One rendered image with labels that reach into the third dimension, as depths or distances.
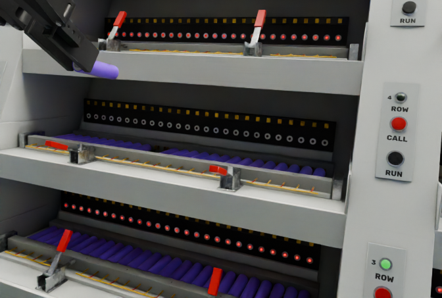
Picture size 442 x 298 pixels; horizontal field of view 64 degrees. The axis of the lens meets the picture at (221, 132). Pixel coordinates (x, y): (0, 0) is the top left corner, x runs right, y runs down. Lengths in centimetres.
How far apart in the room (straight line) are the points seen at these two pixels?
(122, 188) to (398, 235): 38
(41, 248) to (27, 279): 7
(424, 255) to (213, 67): 37
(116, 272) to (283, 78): 41
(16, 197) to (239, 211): 48
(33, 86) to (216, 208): 47
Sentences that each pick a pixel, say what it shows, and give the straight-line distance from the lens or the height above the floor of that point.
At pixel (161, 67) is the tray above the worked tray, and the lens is 59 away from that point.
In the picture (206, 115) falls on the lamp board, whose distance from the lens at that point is 69.
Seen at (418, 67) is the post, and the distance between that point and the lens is 51.
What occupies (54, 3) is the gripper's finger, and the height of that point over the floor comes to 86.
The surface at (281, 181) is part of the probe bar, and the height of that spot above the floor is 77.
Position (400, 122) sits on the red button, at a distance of 48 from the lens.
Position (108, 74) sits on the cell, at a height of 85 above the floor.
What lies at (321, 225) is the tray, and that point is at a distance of 47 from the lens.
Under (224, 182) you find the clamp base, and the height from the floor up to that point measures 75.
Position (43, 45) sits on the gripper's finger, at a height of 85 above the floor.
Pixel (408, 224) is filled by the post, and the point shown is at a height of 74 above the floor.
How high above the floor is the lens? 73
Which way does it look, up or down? 10 degrees up
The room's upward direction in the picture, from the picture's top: 10 degrees clockwise
